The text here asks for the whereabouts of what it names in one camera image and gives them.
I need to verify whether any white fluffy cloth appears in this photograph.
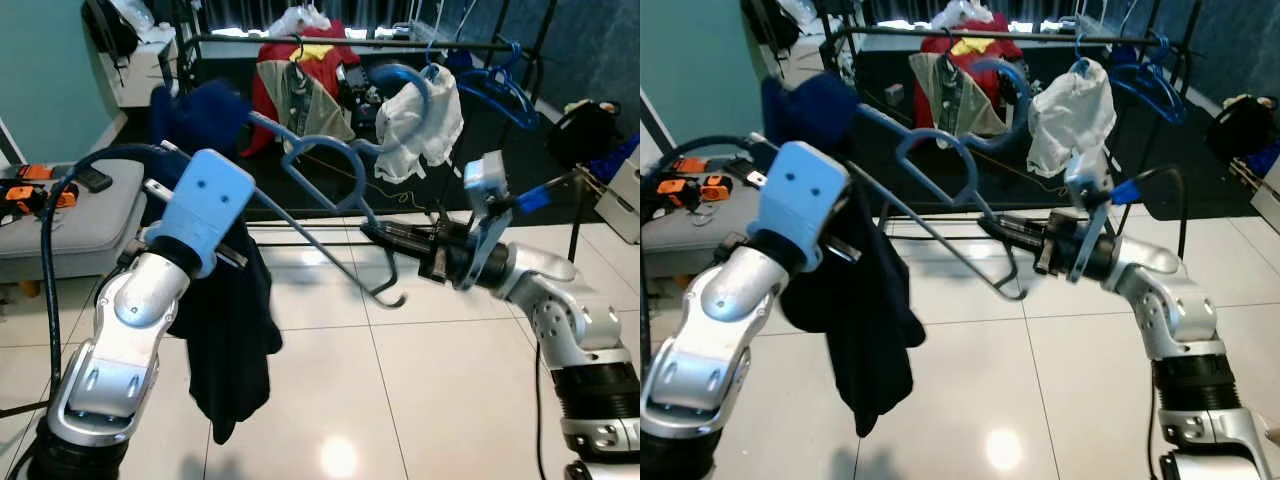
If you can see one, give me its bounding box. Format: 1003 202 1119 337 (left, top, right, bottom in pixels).
930 0 1001 31
268 5 332 37

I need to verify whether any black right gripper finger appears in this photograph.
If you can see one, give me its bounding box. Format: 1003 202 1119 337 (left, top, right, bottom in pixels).
362 224 439 243
980 214 1049 235
364 232 437 255
983 222 1047 249

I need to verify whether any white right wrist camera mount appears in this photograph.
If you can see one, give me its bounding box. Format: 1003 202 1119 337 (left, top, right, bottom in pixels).
1063 145 1117 287
463 150 517 292

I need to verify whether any pale denim garment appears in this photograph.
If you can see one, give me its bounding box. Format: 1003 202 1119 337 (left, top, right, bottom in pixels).
272 58 357 143
925 55 1011 141

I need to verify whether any white garment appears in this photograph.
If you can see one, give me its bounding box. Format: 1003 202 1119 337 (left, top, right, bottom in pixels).
1025 58 1117 181
375 65 467 187

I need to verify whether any black bag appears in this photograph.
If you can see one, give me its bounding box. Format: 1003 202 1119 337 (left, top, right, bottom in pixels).
745 0 801 51
82 0 141 61

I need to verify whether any red cloth yellow print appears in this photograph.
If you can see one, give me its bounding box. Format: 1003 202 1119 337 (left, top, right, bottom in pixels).
240 20 367 157
908 15 1027 143

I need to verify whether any white cabinet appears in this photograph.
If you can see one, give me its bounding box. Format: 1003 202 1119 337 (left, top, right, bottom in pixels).
772 30 846 91
100 38 183 109

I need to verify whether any black floor rug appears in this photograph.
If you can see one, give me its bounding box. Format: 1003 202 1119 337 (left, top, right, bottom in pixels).
740 45 1280 221
100 50 641 227

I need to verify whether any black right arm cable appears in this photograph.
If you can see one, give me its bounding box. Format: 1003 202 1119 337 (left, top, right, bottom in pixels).
505 168 601 263
1110 163 1192 263

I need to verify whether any grey metal clothes hanger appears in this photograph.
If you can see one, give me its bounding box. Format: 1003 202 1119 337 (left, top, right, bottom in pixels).
855 55 1032 302
245 62 434 309

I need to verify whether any dark navy garment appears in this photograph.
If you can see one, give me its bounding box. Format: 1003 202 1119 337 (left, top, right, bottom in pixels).
760 72 927 440
150 80 285 447

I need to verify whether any grey padded ottoman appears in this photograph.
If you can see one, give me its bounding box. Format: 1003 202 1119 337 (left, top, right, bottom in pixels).
640 155 771 281
0 160 150 287

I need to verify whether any black backpack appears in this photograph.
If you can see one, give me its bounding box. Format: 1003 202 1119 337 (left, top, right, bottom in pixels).
545 98 622 172
1205 94 1280 167

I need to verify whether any black metal clothes rack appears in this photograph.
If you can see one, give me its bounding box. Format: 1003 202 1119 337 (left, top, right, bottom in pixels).
175 0 606 263
825 0 1206 251

